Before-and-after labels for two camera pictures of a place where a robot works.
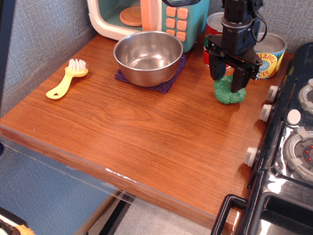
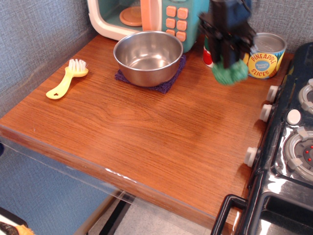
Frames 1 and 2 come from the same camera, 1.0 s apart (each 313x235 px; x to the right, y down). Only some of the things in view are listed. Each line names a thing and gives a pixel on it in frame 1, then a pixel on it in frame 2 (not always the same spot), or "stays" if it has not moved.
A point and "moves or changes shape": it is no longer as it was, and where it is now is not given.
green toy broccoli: x=222 y=88 moves or changes shape
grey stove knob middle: x=265 y=112 stays
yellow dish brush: x=76 y=68 stays
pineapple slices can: x=272 y=51 stays
